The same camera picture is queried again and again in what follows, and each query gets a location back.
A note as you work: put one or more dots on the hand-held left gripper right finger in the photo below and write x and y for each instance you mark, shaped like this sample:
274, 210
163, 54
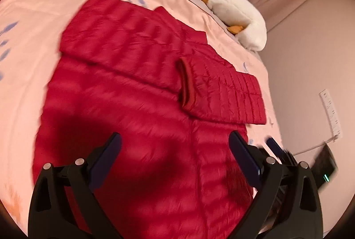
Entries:
244, 154

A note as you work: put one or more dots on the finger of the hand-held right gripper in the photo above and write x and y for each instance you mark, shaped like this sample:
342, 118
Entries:
274, 146

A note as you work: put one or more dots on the red down jacket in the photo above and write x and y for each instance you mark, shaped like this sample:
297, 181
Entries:
133, 94

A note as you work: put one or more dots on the white power strip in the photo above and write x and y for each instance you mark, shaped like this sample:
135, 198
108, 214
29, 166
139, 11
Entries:
331, 114

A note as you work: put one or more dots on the pink printed bedspread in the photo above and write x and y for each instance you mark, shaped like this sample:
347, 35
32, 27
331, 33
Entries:
33, 19

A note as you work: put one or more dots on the white plush goose toy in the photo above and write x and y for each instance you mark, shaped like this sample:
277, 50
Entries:
238, 8

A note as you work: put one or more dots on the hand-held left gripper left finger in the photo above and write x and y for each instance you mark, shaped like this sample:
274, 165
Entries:
106, 157

